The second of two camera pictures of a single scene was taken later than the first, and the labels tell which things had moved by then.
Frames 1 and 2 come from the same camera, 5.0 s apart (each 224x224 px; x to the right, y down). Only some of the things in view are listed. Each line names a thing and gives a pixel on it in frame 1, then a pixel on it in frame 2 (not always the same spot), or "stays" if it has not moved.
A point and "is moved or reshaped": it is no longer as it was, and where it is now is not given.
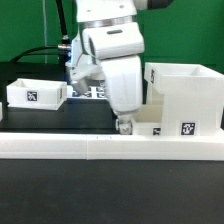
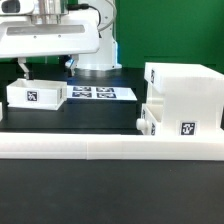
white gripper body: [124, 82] → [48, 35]
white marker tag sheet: [93, 92] stays
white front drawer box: [148, 120] is moved or reshaped
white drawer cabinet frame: [192, 98] stays
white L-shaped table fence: [123, 147] stays
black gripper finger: [124, 124] → [72, 63]
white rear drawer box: [36, 94] stays
